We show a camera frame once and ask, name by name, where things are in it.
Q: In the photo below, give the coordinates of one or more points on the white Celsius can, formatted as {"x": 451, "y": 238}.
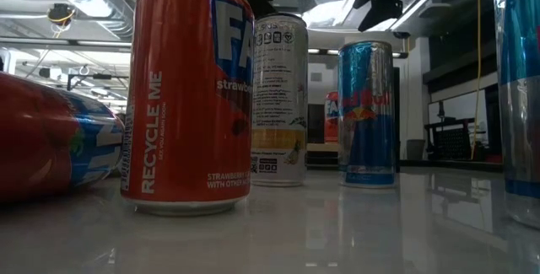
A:
{"x": 280, "y": 97}

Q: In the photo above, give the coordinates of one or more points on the red Fanta can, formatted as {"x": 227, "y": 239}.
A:
{"x": 331, "y": 118}
{"x": 38, "y": 139}
{"x": 181, "y": 97}

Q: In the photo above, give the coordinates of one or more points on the blue silver Red Bull can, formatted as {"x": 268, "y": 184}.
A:
{"x": 367, "y": 139}
{"x": 521, "y": 97}

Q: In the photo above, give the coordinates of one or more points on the grey bin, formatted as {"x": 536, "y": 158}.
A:
{"x": 415, "y": 151}

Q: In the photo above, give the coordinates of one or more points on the silver ventilation duct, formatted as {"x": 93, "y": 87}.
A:
{"x": 105, "y": 0}

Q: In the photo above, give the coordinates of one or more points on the black aluminium table frame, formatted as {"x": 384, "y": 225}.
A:
{"x": 472, "y": 165}

